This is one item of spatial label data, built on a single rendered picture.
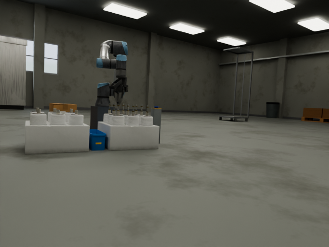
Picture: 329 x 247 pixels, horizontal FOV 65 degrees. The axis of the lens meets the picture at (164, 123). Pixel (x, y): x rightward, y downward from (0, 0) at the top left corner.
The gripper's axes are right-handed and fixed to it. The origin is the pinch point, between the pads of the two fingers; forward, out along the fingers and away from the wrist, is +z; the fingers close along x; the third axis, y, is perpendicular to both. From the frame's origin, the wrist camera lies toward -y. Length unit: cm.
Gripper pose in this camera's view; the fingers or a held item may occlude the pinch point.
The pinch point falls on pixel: (118, 103)
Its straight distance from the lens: 195.9
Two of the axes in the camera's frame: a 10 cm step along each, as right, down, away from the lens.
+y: 4.5, -0.5, 8.9
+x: -8.9, -0.8, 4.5
